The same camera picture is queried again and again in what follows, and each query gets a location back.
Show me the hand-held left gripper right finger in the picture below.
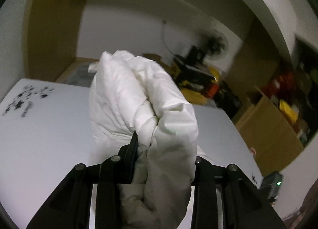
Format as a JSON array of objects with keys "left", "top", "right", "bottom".
[{"left": 190, "top": 157, "right": 286, "bottom": 229}]

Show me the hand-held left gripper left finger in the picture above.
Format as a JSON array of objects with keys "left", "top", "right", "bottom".
[{"left": 26, "top": 132, "right": 139, "bottom": 229}]

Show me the white puffer jacket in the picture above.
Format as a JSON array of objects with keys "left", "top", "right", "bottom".
[{"left": 88, "top": 50, "right": 211, "bottom": 229}]

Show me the brown cardboard box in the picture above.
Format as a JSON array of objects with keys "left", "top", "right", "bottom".
[{"left": 234, "top": 87, "right": 305, "bottom": 178}]

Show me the yellow packet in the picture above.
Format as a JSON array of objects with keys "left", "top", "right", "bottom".
[{"left": 278, "top": 99, "right": 300, "bottom": 121}]

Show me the black bag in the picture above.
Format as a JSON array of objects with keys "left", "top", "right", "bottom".
[{"left": 213, "top": 82, "right": 242, "bottom": 119}]

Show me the orange box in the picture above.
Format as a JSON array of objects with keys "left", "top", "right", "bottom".
[{"left": 204, "top": 83, "right": 219, "bottom": 98}]

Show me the black delivery box yellow print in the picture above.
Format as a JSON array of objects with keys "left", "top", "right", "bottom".
[{"left": 171, "top": 55, "right": 219, "bottom": 98}]

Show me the red snack bag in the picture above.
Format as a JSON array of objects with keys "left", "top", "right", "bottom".
[{"left": 268, "top": 71, "right": 295, "bottom": 96}]

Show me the yellow helmet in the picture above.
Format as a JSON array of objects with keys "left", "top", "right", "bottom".
[{"left": 208, "top": 67, "right": 222, "bottom": 83}]

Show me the open cardboard box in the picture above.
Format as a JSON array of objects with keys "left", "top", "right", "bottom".
[{"left": 141, "top": 53, "right": 165, "bottom": 66}]

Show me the black speaker box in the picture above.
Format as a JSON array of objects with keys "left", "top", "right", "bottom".
[{"left": 186, "top": 46, "right": 204, "bottom": 67}]

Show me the tall plain wooden wardrobe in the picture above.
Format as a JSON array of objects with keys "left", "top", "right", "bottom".
[{"left": 225, "top": 19, "right": 282, "bottom": 96}]

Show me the black standing fan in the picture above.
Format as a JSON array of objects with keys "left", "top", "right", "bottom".
[{"left": 201, "top": 29, "right": 229, "bottom": 62}]

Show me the black power cable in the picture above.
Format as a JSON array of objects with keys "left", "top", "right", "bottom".
[{"left": 161, "top": 20, "right": 180, "bottom": 57}]

